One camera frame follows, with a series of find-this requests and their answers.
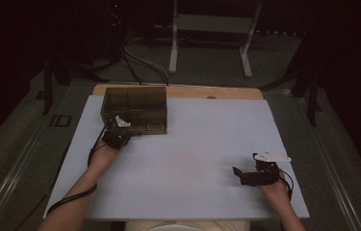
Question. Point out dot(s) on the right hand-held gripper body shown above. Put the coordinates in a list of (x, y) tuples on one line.
[(263, 178)]

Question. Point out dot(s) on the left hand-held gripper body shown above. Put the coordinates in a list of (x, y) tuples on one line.
[(115, 138)]

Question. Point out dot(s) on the smoked transparent drawer box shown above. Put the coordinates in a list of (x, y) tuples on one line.
[(133, 102)]

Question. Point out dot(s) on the person's right hand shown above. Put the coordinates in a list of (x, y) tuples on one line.
[(274, 192)]

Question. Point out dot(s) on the person's left hand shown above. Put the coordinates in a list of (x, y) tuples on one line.
[(102, 159)]

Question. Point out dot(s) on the white table board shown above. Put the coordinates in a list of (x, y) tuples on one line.
[(184, 160)]

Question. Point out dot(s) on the black metal stand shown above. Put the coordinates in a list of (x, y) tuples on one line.
[(48, 89), (312, 96)]

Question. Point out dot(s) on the person's beige clothing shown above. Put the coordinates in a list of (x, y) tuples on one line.
[(136, 225)]

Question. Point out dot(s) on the white metal stand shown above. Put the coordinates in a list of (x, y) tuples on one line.
[(174, 48)]

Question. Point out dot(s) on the grey metal rail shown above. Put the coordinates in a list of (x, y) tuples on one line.
[(329, 173), (14, 173)]

